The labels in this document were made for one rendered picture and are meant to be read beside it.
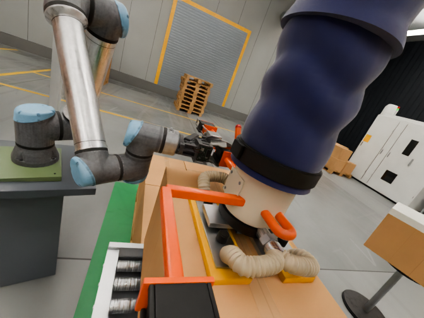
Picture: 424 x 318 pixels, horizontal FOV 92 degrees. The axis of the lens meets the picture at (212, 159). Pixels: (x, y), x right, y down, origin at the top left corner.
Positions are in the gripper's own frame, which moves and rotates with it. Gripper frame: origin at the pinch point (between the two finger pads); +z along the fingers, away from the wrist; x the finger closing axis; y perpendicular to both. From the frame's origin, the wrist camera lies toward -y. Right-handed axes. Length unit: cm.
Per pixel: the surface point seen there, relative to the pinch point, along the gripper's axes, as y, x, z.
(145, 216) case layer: -37, -66, -18
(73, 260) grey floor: -48, -120, -56
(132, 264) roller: -2, -65, -23
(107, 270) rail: 5, -61, -33
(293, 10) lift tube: 28, 40, -11
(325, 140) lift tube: 37.6, 20.6, 1.9
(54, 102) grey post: -312, -91, -164
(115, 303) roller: 16, -65, -27
